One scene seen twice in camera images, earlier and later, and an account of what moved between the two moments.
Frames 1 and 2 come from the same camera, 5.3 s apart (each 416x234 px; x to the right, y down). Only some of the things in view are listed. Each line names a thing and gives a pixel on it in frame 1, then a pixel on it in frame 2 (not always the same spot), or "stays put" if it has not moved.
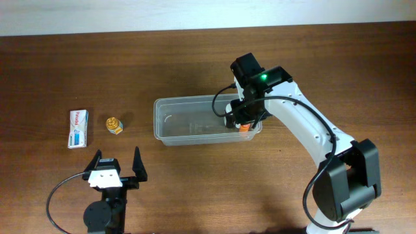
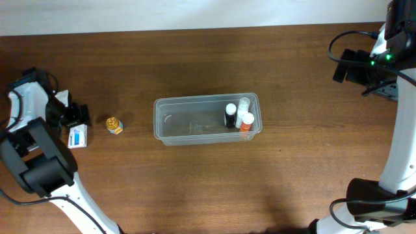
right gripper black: [247, 117] to [343, 67]
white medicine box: [78, 129] stays put
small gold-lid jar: [114, 125] stays put
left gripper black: [129, 180] to [74, 114]
